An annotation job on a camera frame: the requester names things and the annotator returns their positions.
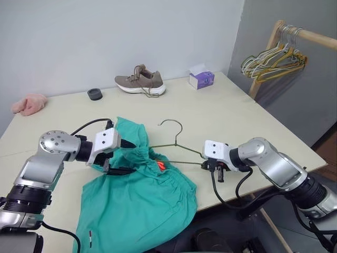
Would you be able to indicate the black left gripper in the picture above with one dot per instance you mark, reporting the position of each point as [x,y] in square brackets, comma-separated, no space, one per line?
[105,162]

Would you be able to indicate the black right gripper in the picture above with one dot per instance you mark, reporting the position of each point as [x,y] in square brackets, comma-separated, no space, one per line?
[217,166]

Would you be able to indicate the green garment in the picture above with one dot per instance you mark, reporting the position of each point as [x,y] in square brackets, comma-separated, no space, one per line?
[137,205]

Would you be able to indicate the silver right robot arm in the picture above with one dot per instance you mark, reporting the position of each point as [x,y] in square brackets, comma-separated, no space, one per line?
[273,160]

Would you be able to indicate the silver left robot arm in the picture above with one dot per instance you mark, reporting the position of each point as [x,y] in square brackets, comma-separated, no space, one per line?
[52,153]

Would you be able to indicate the black round lid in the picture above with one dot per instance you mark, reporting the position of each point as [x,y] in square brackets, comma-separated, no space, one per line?
[94,95]

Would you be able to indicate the dark rounded shape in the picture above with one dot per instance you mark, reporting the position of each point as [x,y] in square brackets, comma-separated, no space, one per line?
[206,241]

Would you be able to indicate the brown sneaker with white sole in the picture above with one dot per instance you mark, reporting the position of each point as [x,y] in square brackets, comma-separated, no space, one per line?
[142,79]

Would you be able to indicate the purple and white tissue box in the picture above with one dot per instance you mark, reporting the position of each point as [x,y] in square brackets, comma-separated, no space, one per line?
[204,79]

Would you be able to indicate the pink plush cloth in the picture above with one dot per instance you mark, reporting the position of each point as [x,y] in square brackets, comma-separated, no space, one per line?
[29,104]

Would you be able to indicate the hangers on wooden rack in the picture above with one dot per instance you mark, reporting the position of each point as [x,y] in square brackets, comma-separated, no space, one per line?
[287,66]

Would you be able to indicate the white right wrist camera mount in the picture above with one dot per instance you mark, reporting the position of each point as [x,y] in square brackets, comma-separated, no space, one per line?
[214,150]

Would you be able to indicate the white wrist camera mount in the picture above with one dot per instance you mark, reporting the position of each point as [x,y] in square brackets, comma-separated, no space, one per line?
[214,150]
[106,141]

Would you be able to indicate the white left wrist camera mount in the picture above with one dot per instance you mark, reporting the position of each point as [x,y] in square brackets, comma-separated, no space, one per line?
[106,141]

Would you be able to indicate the black table frame bracket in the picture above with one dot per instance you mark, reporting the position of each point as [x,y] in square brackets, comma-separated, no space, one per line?
[251,206]

